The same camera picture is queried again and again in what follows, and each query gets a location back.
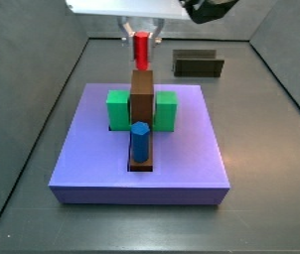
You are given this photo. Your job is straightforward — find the brown rectangular block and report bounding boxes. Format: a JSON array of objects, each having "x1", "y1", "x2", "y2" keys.
[{"x1": 129, "y1": 70, "x2": 155, "y2": 172}]

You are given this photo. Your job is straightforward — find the green block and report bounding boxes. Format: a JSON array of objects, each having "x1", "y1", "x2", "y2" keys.
[
  {"x1": 106, "y1": 90, "x2": 131, "y2": 131},
  {"x1": 155, "y1": 91, "x2": 179, "y2": 132}
]

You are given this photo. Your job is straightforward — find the black U-shaped holder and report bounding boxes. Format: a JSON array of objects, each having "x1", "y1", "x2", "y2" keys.
[{"x1": 173, "y1": 50, "x2": 226, "y2": 77}]

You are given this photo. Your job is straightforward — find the right green block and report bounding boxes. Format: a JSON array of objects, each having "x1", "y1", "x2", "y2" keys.
[{"x1": 155, "y1": 91, "x2": 179, "y2": 132}]

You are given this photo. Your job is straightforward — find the red hexagonal peg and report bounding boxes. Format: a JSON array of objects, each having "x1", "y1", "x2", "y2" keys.
[{"x1": 135, "y1": 31, "x2": 149, "y2": 70}]

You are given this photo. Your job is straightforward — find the purple board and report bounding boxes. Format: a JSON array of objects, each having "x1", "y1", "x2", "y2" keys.
[{"x1": 50, "y1": 83, "x2": 230, "y2": 204}]

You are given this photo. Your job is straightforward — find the left green block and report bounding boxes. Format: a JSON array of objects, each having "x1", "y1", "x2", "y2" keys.
[{"x1": 106, "y1": 90, "x2": 131, "y2": 131}]

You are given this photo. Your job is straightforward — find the blue hexagonal peg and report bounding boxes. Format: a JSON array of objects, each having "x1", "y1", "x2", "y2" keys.
[{"x1": 132, "y1": 121, "x2": 151, "y2": 163}]

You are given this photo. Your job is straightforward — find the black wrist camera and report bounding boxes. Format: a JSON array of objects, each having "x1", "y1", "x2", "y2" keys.
[{"x1": 179, "y1": 0, "x2": 239, "y2": 24}]

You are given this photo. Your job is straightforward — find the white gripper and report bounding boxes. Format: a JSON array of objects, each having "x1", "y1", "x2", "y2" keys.
[{"x1": 66, "y1": 0, "x2": 191, "y2": 47}]

